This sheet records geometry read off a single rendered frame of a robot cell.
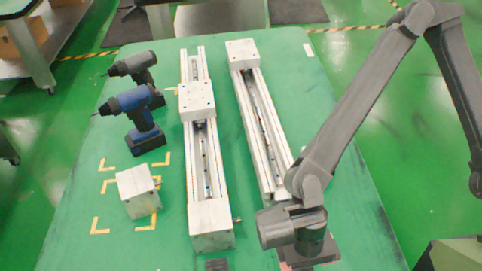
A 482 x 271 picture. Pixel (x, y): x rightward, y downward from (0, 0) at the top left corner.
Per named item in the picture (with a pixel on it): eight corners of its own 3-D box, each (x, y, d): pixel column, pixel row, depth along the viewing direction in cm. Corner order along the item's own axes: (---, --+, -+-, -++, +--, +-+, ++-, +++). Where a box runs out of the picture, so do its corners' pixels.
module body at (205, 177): (231, 218, 91) (228, 199, 85) (193, 224, 90) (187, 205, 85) (206, 62, 150) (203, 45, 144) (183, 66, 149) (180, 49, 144)
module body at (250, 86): (301, 205, 92) (303, 185, 86) (265, 212, 91) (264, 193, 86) (249, 56, 151) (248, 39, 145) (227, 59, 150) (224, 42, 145)
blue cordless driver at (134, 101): (171, 143, 114) (155, 88, 99) (114, 168, 108) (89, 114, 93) (163, 130, 119) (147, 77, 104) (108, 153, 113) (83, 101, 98)
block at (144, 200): (172, 206, 95) (163, 184, 89) (132, 221, 92) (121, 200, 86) (162, 181, 102) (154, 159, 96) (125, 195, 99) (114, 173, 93)
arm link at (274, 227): (318, 172, 58) (303, 169, 66) (251, 188, 56) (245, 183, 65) (333, 241, 57) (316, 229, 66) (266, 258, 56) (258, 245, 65)
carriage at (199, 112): (218, 123, 111) (215, 107, 106) (183, 129, 110) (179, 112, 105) (212, 94, 122) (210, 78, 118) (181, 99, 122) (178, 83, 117)
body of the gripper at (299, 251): (279, 240, 71) (279, 220, 66) (326, 230, 71) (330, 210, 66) (287, 269, 66) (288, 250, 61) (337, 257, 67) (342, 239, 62)
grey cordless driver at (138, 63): (169, 104, 130) (157, 53, 115) (120, 125, 123) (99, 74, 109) (162, 94, 135) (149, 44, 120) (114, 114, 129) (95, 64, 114)
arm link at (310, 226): (334, 220, 58) (321, 195, 62) (296, 230, 57) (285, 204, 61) (330, 241, 63) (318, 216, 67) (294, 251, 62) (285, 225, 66)
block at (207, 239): (245, 246, 84) (243, 226, 78) (196, 255, 84) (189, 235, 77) (240, 217, 91) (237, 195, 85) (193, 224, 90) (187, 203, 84)
